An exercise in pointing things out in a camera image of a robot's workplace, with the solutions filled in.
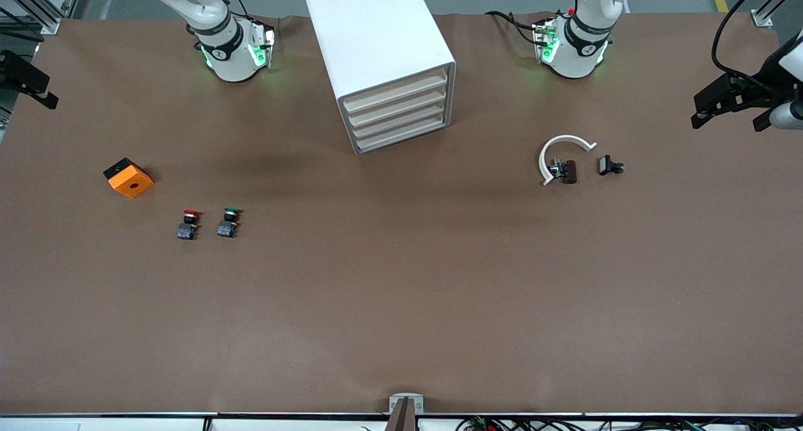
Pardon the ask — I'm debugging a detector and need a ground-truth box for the white plastic drawer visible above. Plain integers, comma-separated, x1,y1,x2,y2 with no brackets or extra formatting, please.
342,67,448,112
351,102,449,140
354,114,450,152
347,86,448,127

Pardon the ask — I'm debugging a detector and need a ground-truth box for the green push button switch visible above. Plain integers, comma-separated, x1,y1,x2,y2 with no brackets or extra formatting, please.
217,208,242,238

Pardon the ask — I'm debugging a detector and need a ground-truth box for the black base cable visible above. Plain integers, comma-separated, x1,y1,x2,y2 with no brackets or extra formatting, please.
486,11,541,46

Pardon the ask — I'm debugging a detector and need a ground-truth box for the white drawer cabinet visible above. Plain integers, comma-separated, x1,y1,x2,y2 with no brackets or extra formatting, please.
304,0,457,156

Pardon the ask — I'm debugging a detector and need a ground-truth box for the white half-ring pipe clamp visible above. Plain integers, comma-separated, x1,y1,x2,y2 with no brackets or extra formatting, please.
540,135,597,186

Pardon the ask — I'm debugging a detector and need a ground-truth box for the red push button switch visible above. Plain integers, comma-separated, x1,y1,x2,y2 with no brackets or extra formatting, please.
177,210,201,241

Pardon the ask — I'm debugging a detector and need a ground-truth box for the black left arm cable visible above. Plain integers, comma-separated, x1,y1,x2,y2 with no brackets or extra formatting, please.
710,0,775,83

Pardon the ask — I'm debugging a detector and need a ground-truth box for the aluminium frame post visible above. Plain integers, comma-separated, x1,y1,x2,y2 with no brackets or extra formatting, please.
751,0,803,28
0,0,85,35

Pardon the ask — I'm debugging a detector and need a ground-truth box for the orange black switch box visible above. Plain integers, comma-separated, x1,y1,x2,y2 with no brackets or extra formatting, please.
104,157,154,200

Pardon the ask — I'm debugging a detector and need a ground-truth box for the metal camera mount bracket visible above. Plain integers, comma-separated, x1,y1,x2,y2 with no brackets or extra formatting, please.
386,393,425,431

